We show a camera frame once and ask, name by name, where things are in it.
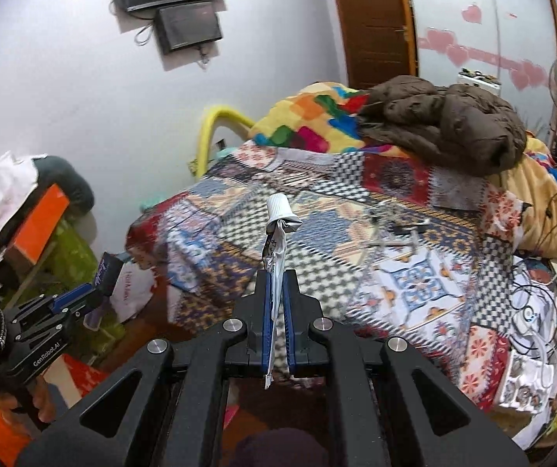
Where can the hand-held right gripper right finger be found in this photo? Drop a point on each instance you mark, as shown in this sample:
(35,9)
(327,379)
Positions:
(292,321)

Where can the brown wooden door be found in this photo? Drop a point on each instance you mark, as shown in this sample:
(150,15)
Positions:
(371,24)

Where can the colourful block pattern blanket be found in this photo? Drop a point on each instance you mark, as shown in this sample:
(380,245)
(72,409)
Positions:
(307,121)

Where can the small black wall monitor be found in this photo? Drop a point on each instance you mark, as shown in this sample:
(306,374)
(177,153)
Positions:
(188,27)

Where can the white shopping bag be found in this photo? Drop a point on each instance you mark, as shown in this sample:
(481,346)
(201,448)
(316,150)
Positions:
(132,292)

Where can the person's left hand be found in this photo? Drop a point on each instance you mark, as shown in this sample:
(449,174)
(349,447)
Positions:
(45,399)

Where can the frosted wardrobe sliding door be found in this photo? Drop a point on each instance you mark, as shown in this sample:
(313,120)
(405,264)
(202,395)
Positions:
(449,0)
(527,19)

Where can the dark purple small packet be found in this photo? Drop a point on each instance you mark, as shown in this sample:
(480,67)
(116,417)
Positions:
(108,275)

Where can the white cloth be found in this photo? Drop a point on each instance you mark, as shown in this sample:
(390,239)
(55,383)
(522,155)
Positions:
(1,185)

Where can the patchwork printed blanket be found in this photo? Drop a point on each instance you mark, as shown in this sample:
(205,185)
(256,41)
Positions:
(380,301)

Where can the white plastic tray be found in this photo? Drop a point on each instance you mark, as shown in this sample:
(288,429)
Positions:
(522,384)

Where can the orange cardboard box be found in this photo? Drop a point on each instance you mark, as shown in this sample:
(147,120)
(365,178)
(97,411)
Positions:
(40,224)

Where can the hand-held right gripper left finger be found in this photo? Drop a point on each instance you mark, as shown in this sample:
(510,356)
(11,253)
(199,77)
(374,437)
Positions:
(265,321)

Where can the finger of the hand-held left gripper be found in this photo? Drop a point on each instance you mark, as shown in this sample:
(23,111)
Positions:
(74,296)
(47,331)

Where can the yellow fleece blanket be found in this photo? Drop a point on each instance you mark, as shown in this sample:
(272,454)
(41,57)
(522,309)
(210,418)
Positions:
(536,224)

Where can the brown puffer jacket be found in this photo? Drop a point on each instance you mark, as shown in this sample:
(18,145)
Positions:
(454,126)

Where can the squeezed white toothpaste tube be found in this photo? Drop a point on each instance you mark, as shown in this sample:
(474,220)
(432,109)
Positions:
(278,214)

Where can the person's dark trouser leg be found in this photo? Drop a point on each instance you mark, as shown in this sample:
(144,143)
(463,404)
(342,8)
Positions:
(278,450)

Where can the yellow foam tube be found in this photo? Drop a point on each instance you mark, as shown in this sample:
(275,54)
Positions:
(208,126)

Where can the sliding wardrobe with hearts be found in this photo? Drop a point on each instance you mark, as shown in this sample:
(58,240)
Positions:
(439,41)

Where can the dark grey cushion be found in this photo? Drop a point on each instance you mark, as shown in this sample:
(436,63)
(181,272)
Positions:
(69,180)

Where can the person's left forearm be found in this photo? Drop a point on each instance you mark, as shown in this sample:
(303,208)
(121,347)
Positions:
(10,440)

